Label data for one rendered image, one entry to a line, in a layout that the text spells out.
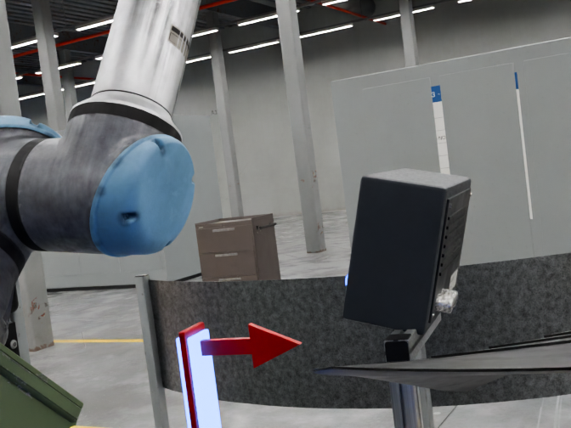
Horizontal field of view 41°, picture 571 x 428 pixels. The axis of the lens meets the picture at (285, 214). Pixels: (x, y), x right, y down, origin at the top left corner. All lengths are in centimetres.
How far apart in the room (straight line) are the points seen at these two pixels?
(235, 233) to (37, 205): 647
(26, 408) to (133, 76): 34
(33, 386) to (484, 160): 599
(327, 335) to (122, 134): 165
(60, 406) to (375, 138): 620
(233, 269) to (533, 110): 303
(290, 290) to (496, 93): 447
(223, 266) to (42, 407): 655
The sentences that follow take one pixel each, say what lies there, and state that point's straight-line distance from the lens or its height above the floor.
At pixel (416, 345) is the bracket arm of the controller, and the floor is 104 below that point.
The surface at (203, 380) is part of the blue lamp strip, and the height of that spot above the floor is 116.
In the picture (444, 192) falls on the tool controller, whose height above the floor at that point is 122.
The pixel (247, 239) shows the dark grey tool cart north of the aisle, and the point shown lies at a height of 70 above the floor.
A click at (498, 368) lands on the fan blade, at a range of 30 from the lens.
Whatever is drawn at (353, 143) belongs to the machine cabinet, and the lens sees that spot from 697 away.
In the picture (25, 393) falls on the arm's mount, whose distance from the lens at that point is 78.
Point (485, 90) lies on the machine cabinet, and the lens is 660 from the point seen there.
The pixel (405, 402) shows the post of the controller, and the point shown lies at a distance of 96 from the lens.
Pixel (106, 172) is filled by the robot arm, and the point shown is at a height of 129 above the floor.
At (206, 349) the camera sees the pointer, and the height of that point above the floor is 118.
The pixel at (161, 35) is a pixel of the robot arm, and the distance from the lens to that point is 81.
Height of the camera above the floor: 127
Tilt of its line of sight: 3 degrees down
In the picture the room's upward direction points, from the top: 7 degrees counter-clockwise
